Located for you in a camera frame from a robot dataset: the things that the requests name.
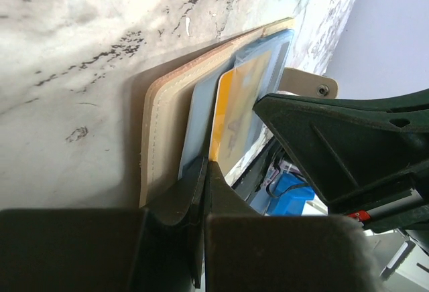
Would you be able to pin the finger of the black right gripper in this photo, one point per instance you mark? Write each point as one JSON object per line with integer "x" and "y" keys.
{"x": 366, "y": 159}

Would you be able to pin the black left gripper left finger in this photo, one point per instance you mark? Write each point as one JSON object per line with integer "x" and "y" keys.
{"x": 154, "y": 248}

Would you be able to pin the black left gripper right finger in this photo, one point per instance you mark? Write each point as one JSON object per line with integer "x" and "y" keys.
{"x": 245, "y": 251}

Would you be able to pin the beige card holder wallet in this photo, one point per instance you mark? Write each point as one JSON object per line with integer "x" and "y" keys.
{"x": 164, "y": 96}

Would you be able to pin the gold credit card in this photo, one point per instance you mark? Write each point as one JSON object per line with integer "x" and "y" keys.
{"x": 237, "y": 92}

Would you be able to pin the blue box in background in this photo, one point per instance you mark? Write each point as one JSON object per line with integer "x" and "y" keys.
{"x": 288, "y": 196}

